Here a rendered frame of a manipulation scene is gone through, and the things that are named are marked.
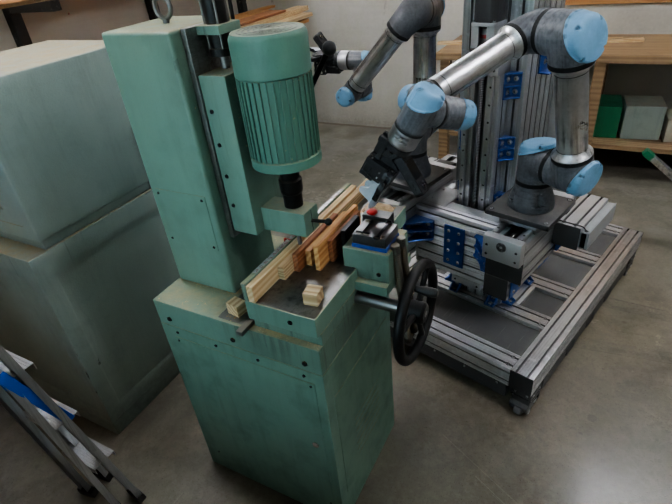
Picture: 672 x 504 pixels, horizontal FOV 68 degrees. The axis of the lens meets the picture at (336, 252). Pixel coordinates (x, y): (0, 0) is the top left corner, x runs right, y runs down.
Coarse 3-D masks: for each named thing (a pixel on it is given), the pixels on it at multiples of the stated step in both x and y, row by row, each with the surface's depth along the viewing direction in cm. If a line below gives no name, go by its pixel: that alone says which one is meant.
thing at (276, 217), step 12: (264, 204) 134; (276, 204) 133; (312, 204) 131; (264, 216) 134; (276, 216) 132; (288, 216) 130; (300, 216) 128; (312, 216) 131; (276, 228) 134; (288, 228) 132; (300, 228) 130; (312, 228) 132
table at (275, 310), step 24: (336, 264) 137; (288, 288) 130; (336, 288) 128; (360, 288) 135; (384, 288) 131; (264, 312) 126; (288, 312) 122; (312, 312) 121; (336, 312) 128; (312, 336) 122
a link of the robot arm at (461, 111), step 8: (448, 96) 118; (448, 104) 114; (456, 104) 115; (464, 104) 116; (472, 104) 118; (448, 112) 114; (456, 112) 115; (464, 112) 116; (472, 112) 117; (448, 120) 115; (456, 120) 116; (464, 120) 117; (472, 120) 118; (440, 128) 117; (448, 128) 118; (456, 128) 119; (464, 128) 120
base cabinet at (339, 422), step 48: (192, 336) 149; (384, 336) 166; (192, 384) 165; (240, 384) 150; (288, 384) 137; (336, 384) 137; (384, 384) 176; (240, 432) 167; (288, 432) 152; (336, 432) 144; (384, 432) 188; (288, 480) 169; (336, 480) 154
